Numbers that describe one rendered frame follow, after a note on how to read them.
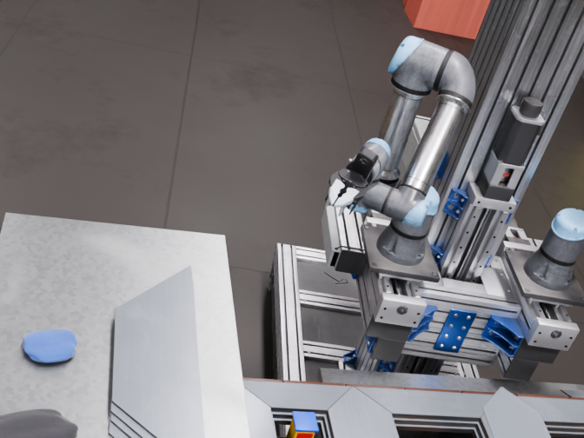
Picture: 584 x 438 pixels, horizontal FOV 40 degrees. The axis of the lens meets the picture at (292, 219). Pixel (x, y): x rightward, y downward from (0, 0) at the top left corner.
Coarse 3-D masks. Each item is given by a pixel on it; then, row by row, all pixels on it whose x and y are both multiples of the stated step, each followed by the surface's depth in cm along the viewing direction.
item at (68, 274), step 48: (0, 240) 204; (48, 240) 209; (96, 240) 213; (144, 240) 218; (192, 240) 223; (0, 288) 190; (48, 288) 194; (96, 288) 198; (144, 288) 202; (0, 336) 178; (96, 336) 185; (0, 384) 167; (48, 384) 170; (96, 384) 173; (240, 384) 183; (96, 432) 163; (240, 432) 172
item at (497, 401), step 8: (488, 400) 226; (496, 400) 227; (504, 400) 228; (512, 400) 229; (520, 400) 229; (496, 408) 224; (504, 408) 225; (512, 408) 226; (520, 408) 226; (528, 408) 227
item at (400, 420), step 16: (272, 416) 204; (288, 416) 207; (320, 416) 209; (400, 416) 214; (416, 416) 215; (432, 416) 216; (448, 416) 217; (464, 432) 220; (480, 432) 218; (560, 432) 227; (576, 432) 229
